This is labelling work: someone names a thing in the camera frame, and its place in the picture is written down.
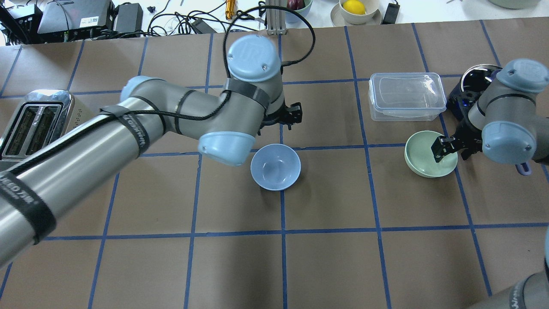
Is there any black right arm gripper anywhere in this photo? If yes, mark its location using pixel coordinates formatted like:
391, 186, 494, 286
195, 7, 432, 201
431, 121, 482, 163

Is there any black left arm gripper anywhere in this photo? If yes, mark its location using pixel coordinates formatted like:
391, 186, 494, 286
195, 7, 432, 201
262, 102, 303, 130

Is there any green bowl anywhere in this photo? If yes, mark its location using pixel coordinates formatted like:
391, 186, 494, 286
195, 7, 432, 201
404, 130, 458, 179

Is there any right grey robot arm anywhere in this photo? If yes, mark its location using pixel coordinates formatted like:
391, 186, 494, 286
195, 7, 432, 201
431, 58, 549, 176

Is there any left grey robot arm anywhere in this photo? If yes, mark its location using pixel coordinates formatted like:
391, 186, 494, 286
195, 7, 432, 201
0, 34, 302, 267

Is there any blue bowl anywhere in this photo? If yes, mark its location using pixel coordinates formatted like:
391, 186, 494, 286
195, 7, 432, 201
250, 143, 302, 191

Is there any beige bowl on saucer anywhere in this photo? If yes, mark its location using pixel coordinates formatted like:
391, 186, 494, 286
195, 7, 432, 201
331, 0, 382, 26

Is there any clear plastic lidded container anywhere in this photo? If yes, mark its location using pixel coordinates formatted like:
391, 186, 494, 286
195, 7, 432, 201
368, 72, 447, 122

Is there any black metal pot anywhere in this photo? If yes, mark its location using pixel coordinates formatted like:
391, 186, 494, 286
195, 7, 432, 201
446, 64, 502, 121

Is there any yellow lemon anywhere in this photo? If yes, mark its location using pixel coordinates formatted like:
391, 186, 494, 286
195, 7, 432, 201
341, 0, 367, 15

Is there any black power adapter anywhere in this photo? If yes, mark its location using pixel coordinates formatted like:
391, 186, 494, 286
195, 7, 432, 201
113, 3, 143, 33

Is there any silver toaster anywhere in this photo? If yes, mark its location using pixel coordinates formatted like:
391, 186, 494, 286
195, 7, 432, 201
1, 89, 94, 164

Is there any black electronics box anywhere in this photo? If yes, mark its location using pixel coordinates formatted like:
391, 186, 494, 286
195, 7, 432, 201
37, 0, 115, 43

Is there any aluminium frame post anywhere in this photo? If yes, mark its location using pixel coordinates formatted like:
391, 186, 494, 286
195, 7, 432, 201
265, 0, 287, 36

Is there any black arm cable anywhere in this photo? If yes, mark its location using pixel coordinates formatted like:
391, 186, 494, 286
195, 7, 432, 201
101, 6, 316, 125

